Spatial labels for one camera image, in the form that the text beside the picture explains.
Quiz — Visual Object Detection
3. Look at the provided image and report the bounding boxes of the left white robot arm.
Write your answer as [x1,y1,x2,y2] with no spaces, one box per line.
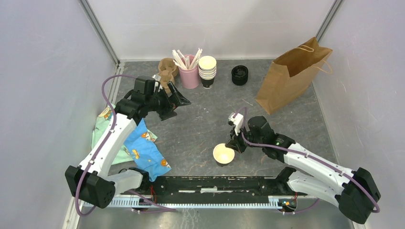
[65,77,191,216]

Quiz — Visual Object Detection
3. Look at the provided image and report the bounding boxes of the green patterned cloth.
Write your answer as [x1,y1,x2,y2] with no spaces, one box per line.
[91,103,158,166]

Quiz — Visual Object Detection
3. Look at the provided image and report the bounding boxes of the black paper coffee cup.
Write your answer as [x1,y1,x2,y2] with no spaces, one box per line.
[213,143,235,167]

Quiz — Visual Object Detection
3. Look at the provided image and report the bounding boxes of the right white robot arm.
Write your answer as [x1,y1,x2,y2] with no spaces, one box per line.
[225,113,381,224]

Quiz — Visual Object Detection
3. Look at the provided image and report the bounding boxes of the stack of black lids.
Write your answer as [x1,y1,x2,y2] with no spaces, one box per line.
[231,65,248,86]

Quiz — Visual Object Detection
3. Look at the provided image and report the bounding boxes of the brown cardboard cup carriers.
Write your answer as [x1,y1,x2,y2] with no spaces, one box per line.
[158,58,179,94]

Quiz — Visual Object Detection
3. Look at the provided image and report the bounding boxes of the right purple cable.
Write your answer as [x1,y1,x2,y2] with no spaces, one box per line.
[232,106,381,216]

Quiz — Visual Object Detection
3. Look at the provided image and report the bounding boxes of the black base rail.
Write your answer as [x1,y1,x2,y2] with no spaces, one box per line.
[136,176,305,204]

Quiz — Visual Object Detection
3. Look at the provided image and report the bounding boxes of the blue patterned cloth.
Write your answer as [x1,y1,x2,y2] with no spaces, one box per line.
[124,119,171,182]

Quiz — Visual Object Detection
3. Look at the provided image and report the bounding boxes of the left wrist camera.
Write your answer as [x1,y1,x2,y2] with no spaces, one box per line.
[133,76,160,96]

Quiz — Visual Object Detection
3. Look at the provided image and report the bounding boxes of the brown paper takeout bag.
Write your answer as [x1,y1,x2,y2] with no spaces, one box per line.
[256,37,333,114]

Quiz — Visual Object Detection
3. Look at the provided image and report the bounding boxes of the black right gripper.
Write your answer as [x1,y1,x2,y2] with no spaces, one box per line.
[225,124,264,154]

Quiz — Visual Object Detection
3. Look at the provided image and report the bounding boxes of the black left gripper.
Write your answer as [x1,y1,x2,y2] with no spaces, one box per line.
[146,82,191,121]

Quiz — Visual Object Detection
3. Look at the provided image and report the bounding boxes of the pink metal utensil cup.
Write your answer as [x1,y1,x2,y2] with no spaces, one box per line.
[179,62,201,89]

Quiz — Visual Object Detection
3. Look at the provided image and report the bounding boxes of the stack of paper cups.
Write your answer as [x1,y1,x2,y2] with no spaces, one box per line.
[198,55,217,89]

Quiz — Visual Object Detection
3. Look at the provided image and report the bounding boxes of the wooden stirrers in wrappers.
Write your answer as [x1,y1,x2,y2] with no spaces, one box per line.
[172,48,203,70]

